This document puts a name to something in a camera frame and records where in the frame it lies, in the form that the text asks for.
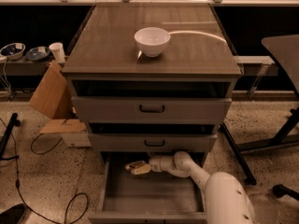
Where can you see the blue patterned bowl left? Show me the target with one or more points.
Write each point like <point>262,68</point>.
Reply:
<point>13,51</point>

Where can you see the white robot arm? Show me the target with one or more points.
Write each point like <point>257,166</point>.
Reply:
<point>226,202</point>

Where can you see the white paper cup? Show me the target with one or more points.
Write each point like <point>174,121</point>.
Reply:
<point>57,50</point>

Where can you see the middle grey drawer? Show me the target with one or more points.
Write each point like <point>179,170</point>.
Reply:
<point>152,137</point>

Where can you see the bottom grey drawer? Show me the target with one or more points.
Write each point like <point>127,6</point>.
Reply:
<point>152,198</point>

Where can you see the black metal stand right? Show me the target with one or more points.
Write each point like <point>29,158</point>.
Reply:
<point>282,137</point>

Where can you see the black stand leg left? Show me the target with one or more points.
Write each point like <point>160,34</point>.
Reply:
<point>13,122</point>

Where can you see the grey drawer cabinet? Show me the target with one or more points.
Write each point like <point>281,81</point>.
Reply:
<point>196,52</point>

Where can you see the grey low shelf left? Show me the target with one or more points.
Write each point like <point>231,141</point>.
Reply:
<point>24,67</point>

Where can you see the top grey drawer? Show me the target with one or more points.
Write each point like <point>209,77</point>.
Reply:
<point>166,102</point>

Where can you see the upright cardboard sheet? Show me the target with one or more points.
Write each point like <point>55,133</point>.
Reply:
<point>52,97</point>

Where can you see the flat cardboard piece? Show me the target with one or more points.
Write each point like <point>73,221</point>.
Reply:
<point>63,126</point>

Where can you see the black object bottom left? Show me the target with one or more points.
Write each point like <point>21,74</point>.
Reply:
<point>13,215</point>

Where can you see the blue patterned bowl right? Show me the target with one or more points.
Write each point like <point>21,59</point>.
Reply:
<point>38,54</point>

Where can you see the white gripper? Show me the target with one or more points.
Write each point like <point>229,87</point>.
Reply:
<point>154,164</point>

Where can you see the dark round table top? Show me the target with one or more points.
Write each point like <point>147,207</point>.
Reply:
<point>285,50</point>

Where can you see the orange can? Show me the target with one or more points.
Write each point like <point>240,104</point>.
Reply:
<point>132,165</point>

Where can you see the grey drawer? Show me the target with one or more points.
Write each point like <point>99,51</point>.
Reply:
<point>152,137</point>
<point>166,102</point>
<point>152,198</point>

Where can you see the black caster bottom right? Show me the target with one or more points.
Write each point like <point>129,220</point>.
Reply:
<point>280,191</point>

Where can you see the white bowl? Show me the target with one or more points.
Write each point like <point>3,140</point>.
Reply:
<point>152,41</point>

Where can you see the blue patterned bowl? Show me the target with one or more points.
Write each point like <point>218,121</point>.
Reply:
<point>13,51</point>
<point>38,54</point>

